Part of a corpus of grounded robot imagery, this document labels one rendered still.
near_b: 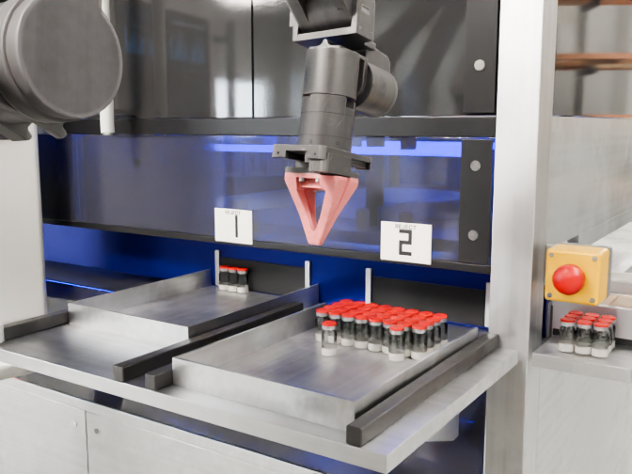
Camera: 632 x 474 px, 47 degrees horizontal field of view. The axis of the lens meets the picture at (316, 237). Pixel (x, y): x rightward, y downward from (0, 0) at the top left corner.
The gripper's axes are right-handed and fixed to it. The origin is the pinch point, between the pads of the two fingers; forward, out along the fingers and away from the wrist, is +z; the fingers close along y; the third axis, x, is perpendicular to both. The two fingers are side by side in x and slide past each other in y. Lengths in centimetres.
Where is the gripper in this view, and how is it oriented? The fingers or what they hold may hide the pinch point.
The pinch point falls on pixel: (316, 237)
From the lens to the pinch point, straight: 77.1
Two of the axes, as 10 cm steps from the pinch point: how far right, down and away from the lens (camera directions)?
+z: -0.9, 10.0, 0.2
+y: 5.4, 0.3, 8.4
